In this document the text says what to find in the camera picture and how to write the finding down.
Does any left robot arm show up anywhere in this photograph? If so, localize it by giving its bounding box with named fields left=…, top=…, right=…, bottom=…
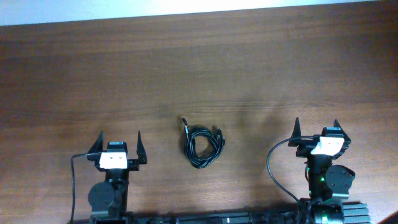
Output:
left=87, top=132, right=147, bottom=223

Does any black usb cable three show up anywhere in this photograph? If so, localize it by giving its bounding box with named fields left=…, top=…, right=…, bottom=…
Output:
left=184, top=126, right=223, bottom=167

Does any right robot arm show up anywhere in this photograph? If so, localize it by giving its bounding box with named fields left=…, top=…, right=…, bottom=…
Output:
left=288, top=118, right=356, bottom=223

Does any black usb cable two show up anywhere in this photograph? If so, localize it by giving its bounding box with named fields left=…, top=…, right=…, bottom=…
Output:
left=186, top=125, right=226, bottom=169

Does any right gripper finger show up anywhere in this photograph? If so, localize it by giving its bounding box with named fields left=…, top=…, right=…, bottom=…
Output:
left=333, top=119, right=351, bottom=144
left=288, top=117, right=302, bottom=147

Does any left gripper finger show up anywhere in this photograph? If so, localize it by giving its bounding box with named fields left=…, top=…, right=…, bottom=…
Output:
left=88, top=131, right=104, bottom=154
left=136, top=131, right=147, bottom=164

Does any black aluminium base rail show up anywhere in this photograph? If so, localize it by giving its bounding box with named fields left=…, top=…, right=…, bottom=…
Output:
left=126, top=203, right=371, bottom=224

